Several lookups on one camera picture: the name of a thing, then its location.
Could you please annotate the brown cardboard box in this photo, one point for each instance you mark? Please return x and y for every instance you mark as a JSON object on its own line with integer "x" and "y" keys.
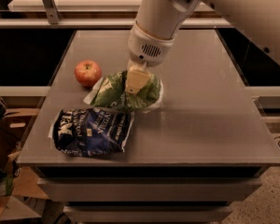
{"x": 20, "y": 197}

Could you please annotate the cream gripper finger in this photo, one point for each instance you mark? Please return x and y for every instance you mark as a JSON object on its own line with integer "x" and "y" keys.
{"x": 137, "y": 77}

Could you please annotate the grey drawer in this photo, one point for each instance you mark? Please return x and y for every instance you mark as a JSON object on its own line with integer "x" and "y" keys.
{"x": 149, "y": 189}
{"x": 147, "y": 214}

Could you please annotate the blue chip bag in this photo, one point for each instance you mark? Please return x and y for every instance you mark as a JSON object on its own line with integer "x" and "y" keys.
{"x": 90, "y": 132}

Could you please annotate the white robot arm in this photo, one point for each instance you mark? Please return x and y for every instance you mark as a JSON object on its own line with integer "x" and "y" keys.
{"x": 157, "y": 22}

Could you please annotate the red apple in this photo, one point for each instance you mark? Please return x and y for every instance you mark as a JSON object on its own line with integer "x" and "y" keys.
{"x": 87, "y": 73}

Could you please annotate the metal railing frame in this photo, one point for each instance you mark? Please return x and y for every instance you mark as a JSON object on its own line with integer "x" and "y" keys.
{"x": 79, "y": 14}

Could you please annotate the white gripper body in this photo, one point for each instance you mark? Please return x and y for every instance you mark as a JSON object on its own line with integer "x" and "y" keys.
{"x": 146, "y": 48}

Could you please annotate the green jalapeno chip bag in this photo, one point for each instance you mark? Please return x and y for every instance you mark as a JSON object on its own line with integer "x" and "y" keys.
{"x": 109, "y": 92}

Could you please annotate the lower grey drawer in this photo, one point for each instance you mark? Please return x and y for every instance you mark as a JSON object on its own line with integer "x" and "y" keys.
{"x": 147, "y": 214}

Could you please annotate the upper grey drawer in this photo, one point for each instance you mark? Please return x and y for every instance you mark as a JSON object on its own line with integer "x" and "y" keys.
{"x": 149, "y": 189}

